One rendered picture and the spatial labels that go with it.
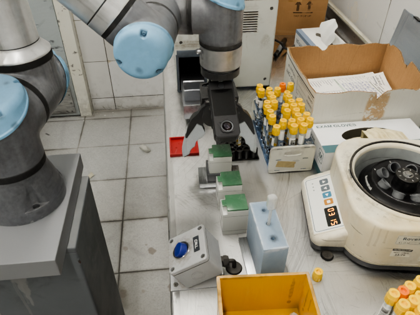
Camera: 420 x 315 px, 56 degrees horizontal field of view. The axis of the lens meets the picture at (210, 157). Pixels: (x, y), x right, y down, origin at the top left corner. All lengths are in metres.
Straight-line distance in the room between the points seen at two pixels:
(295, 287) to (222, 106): 0.32
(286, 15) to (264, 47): 0.41
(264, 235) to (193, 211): 0.21
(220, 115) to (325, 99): 0.30
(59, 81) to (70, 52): 1.72
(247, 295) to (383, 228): 0.24
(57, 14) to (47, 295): 1.82
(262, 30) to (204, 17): 0.48
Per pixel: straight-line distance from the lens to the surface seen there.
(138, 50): 0.54
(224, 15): 0.67
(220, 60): 0.69
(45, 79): 0.80
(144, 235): 1.92
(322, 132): 0.92
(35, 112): 0.75
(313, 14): 1.56
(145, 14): 0.57
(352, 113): 0.97
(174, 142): 0.98
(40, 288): 0.91
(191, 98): 1.05
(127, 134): 2.53
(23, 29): 0.78
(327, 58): 1.16
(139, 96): 2.72
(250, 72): 1.17
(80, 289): 0.90
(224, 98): 0.72
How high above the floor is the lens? 1.47
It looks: 40 degrees down
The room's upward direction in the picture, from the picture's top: straight up
